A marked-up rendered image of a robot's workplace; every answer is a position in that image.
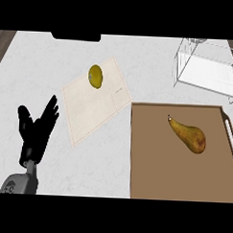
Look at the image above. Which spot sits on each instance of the yellow-green mango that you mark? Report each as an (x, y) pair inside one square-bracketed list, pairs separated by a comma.
[(95, 76)]

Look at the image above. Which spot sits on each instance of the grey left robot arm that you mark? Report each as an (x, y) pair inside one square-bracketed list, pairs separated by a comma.
[(21, 183)]

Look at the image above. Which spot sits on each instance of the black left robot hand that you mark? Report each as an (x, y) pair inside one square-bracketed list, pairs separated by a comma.
[(36, 134)]

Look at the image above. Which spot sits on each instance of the brown wooden tray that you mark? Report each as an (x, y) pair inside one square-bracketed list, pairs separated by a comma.
[(177, 162)]

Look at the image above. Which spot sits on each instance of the beige placemat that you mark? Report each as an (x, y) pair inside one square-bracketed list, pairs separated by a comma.
[(95, 100)]

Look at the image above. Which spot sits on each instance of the brown pear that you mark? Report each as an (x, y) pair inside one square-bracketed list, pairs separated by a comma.
[(191, 137)]

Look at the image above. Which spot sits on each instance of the black appliance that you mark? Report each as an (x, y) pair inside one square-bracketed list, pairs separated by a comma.
[(76, 36)]

